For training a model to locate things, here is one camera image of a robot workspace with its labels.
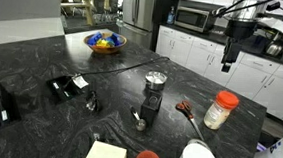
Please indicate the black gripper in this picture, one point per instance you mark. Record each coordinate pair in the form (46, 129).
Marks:
(232, 49)

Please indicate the stainless steel microwave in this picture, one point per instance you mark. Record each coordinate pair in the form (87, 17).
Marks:
(194, 19)

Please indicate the white kitchen base cabinets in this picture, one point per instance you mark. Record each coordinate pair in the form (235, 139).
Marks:
(255, 77)

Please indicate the orange lidded plastic jar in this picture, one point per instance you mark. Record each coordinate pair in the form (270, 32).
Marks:
(217, 114)

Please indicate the blue soap bottle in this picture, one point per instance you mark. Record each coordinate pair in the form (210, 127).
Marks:
(171, 16)

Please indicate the small steel lidded pot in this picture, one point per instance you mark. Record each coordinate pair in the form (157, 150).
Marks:
(155, 80)

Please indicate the black rectangular box stand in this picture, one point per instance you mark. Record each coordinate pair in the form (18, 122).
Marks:
(150, 107)

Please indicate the stainless steel refrigerator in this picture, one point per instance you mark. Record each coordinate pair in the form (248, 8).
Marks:
(141, 20)

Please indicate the metal measuring spoon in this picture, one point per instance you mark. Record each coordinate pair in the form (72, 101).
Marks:
(140, 124)

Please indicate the wooden bowl with blocks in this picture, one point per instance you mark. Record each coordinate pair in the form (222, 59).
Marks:
(105, 43)

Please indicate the yellow sticky note pad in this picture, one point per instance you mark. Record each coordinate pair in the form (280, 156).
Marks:
(103, 150)

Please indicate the black countertop outlet box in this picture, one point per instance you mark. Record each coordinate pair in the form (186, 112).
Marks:
(65, 88)

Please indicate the orange handled scissors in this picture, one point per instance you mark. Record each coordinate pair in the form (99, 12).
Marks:
(185, 108)

